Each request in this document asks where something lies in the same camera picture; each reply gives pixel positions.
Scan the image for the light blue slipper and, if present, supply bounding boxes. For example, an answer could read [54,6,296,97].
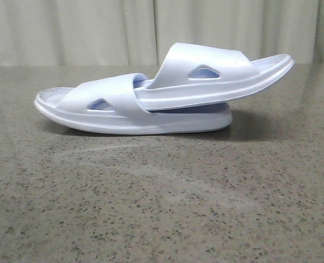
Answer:
[134,43,294,111]
[35,73,232,135]

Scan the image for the beige pleated curtain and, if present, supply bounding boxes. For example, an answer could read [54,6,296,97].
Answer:
[0,1,324,66]

